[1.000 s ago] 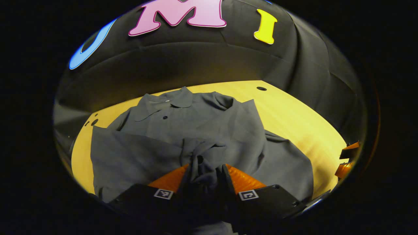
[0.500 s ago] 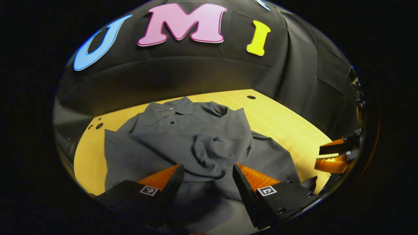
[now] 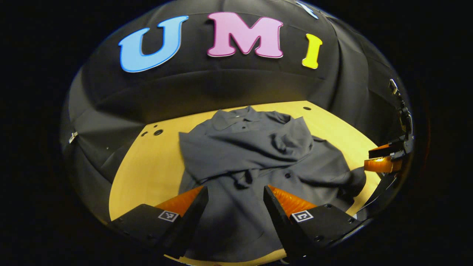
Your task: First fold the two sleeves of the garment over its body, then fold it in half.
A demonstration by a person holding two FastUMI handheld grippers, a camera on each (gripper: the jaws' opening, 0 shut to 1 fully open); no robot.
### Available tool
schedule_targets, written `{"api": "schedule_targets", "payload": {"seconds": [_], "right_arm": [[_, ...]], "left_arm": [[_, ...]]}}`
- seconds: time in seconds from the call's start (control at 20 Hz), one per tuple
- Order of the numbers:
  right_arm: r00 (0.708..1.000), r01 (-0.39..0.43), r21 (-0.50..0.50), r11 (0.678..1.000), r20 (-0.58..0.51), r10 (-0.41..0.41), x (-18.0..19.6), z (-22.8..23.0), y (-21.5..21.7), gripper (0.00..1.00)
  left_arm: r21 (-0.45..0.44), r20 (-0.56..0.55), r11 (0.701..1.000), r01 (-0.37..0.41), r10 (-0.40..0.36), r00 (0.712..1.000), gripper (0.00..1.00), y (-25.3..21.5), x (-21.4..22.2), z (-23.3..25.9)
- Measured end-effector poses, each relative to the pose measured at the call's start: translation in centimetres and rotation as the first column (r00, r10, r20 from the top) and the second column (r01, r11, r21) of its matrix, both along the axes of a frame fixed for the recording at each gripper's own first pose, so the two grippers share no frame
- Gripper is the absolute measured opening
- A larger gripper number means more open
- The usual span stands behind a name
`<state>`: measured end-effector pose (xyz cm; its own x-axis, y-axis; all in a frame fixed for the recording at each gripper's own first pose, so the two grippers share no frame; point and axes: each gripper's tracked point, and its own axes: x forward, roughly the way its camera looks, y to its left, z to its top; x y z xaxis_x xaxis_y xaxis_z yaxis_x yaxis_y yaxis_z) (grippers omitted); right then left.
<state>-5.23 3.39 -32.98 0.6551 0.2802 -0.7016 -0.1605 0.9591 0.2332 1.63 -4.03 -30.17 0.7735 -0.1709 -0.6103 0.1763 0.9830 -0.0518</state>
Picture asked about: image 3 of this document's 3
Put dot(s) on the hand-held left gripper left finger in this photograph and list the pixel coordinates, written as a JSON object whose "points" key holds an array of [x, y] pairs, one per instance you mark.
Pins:
{"points": [[188, 218]]}

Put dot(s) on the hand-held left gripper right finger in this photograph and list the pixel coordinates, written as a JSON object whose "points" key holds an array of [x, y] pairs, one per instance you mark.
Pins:
{"points": [[281, 218]]}

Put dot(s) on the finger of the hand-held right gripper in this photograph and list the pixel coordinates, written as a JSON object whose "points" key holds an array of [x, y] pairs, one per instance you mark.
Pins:
{"points": [[382, 164], [388, 150]]}

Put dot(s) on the grey polo shirt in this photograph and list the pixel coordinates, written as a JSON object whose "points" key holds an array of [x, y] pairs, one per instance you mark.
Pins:
{"points": [[251, 155]]}

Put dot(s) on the black backdrop cloth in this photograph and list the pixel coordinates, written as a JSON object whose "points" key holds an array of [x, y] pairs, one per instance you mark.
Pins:
{"points": [[221, 85]]}

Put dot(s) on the white clip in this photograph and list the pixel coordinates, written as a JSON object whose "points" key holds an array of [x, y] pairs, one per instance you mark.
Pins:
{"points": [[73, 137]]}

